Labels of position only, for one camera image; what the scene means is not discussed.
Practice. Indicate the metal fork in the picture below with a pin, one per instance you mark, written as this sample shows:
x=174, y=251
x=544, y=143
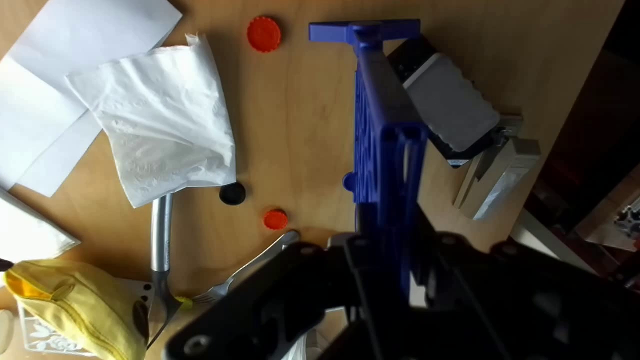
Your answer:
x=252, y=267

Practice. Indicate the blue plastic gameboard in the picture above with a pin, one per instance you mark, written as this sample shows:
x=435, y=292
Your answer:
x=391, y=173

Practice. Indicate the yellow cloth bag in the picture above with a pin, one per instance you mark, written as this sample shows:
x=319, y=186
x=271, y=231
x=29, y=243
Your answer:
x=80, y=302

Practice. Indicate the crumpled white napkin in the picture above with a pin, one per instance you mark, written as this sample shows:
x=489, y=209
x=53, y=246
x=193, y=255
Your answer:
x=166, y=120

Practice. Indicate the printed cardboard box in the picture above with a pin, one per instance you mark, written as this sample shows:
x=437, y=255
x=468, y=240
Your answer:
x=616, y=217

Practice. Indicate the white printed card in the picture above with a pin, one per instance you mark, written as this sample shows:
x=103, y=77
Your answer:
x=41, y=337

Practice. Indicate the small red game disc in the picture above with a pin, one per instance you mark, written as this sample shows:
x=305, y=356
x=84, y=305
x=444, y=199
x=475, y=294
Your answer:
x=275, y=220

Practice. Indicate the large red game disc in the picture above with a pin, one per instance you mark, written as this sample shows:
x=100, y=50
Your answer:
x=264, y=32

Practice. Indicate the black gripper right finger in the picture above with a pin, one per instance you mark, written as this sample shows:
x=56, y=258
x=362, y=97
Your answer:
x=532, y=307

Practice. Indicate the black device with grey pad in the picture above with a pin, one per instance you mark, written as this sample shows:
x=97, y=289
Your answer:
x=451, y=100

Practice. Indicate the white paper sheet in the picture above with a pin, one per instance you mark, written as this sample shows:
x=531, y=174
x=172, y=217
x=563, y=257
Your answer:
x=61, y=46

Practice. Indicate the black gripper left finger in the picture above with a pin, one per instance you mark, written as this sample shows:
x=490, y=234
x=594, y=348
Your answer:
x=267, y=307

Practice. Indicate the black game disc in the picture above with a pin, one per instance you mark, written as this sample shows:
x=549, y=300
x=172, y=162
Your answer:
x=232, y=195

